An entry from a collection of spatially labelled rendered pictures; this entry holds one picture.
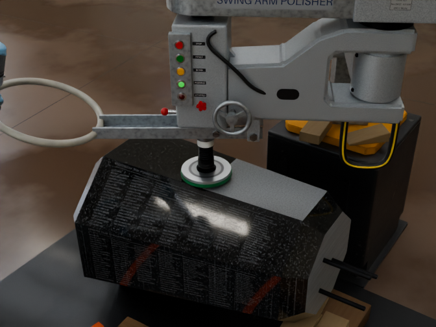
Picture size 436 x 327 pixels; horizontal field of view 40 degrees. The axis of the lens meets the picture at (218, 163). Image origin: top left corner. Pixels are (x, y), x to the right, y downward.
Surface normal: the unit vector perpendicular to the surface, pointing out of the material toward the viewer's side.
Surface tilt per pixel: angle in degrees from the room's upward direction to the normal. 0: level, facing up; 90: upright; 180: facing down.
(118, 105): 0
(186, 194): 45
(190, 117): 90
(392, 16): 90
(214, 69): 90
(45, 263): 0
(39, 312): 0
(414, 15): 90
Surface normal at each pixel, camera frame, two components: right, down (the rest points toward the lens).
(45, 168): -0.01, -0.84
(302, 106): -0.09, 0.54
